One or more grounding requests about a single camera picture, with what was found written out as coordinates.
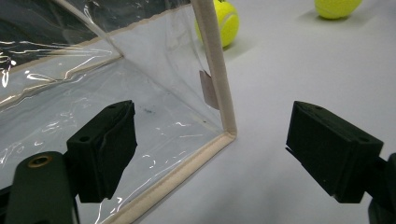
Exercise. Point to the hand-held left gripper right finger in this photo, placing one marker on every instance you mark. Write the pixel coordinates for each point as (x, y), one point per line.
(333, 152)

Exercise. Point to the clear plastic bag beige trim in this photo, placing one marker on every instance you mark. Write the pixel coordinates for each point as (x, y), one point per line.
(155, 77)

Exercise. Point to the yellow tennis ball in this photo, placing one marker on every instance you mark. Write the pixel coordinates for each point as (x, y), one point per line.
(336, 7)
(229, 25)

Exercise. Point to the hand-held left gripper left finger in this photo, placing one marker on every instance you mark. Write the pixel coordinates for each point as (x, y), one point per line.
(102, 155)

